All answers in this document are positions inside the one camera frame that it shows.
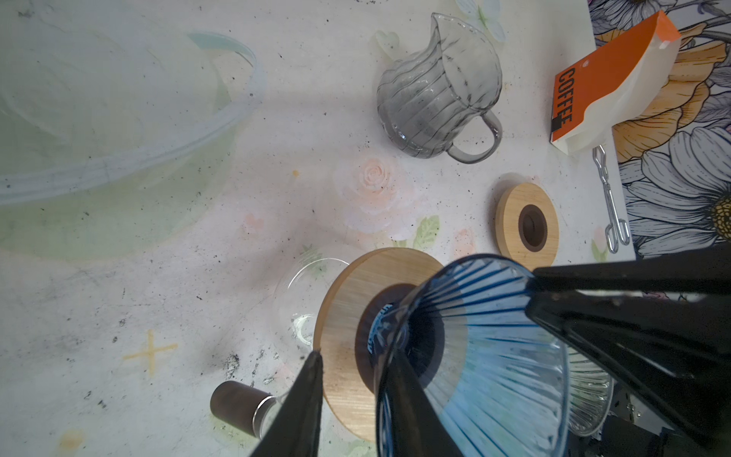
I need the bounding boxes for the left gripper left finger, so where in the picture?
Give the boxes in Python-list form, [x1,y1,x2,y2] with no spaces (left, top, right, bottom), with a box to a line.
[251,350,324,457]

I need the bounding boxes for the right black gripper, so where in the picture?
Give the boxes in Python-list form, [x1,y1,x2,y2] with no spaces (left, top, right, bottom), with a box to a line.
[525,245,730,451]

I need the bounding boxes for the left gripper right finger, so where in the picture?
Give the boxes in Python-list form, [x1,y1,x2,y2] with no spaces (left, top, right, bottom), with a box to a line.
[382,350,463,456]

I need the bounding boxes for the clear glass carafe wooden handle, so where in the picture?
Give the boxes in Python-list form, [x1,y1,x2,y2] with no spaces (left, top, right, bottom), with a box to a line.
[209,244,365,439]

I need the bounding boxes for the blue glass dripper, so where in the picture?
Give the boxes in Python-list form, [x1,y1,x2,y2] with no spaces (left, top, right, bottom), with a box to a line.
[363,254,569,456]

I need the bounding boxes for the grey glass dripper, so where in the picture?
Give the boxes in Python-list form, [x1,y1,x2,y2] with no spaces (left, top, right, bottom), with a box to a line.
[567,348,614,437]

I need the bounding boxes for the orange white coffee bag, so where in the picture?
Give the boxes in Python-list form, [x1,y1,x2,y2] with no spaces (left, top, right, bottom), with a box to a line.
[550,11,682,154]

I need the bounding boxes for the metal tongs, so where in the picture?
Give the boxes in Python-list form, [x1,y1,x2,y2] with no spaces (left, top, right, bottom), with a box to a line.
[592,145,631,253]

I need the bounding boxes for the grey ribbed glass pitcher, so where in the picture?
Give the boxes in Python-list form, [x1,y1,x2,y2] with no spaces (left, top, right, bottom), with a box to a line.
[377,13,503,165]

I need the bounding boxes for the clear plastic bowl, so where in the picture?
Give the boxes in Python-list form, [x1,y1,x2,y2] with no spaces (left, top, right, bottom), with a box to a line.
[1,1,264,261]

